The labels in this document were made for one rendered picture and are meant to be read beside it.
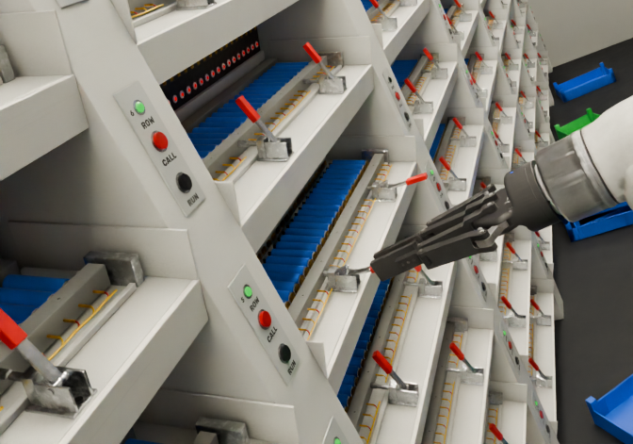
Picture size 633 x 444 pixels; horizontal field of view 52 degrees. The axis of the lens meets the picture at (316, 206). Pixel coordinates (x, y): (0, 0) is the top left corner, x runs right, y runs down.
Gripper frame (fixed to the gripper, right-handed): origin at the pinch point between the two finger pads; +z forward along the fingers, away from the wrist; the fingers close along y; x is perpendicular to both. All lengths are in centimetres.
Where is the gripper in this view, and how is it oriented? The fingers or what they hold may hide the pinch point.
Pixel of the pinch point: (399, 257)
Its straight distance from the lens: 84.4
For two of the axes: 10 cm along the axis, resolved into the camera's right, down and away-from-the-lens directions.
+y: 2.9, -4.5, 8.4
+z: -7.7, 4.2, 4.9
